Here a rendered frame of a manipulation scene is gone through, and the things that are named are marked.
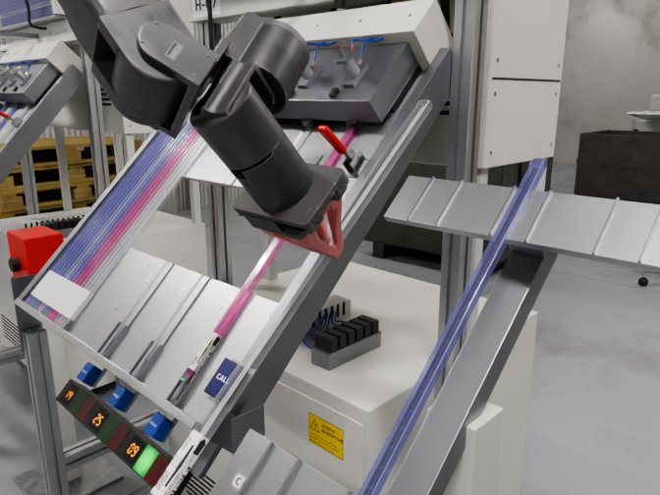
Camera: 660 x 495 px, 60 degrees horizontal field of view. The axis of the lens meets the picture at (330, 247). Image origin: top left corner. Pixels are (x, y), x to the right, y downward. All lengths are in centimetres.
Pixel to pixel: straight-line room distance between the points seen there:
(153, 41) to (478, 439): 47
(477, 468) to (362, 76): 62
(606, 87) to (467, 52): 956
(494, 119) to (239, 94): 77
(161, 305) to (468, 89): 62
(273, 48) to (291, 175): 10
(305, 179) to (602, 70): 1014
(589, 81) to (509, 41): 944
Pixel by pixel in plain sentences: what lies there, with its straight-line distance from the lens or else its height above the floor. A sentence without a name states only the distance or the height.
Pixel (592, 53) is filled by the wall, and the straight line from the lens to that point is 1064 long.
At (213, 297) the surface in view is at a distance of 91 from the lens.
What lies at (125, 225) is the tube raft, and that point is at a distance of 122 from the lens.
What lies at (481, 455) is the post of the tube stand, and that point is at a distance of 65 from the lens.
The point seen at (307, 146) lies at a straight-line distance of 102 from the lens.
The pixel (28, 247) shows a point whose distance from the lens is 167.
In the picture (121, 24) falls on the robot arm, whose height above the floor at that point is 119.
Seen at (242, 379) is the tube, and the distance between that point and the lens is 54.
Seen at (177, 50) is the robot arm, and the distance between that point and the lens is 45.
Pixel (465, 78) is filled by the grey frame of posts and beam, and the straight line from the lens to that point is 101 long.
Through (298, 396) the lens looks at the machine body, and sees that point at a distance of 113.
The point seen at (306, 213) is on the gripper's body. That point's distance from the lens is 48.
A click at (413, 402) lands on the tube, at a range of 56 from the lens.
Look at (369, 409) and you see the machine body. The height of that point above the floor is 62.
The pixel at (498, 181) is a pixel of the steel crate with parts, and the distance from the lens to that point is 357.
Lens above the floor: 114
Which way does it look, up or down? 15 degrees down
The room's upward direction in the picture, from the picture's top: straight up
